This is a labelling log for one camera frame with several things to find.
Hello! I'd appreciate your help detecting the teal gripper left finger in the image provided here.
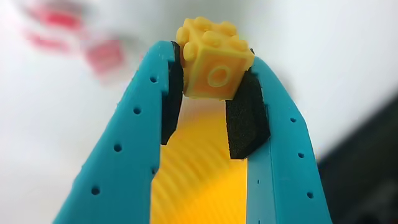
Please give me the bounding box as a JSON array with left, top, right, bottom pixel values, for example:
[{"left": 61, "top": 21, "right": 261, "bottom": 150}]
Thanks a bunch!
[{"left": 52, "top": 40, "right": 185, "bottom": 224}]

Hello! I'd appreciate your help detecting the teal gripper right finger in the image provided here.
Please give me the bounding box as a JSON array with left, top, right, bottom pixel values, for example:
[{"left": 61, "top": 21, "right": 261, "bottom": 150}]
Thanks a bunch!
[{"left": 224, "top": 49, "right": 333, "bottom": 224}]

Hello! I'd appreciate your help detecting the red white cube piece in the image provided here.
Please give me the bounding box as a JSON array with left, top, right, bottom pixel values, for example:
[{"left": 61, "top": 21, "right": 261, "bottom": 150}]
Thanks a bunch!
[
  {"left": 84, "top": 37, "right": 126, "bottom": 77},
  {"left": 25, "top": 5, "right": 83, "bottom": 53}
]

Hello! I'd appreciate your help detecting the yellow cube piece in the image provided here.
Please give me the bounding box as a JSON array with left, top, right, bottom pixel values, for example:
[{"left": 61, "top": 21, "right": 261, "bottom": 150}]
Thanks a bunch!
[{"left": 175, "top": 16, "right": 256, "bottom": 101}]

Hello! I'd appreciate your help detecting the yellow honeycomb basket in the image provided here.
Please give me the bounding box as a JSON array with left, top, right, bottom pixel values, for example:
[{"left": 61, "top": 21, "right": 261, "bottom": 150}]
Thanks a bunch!
[{"left": 150, "top": 96, "right": 249, "bottom": 224}]

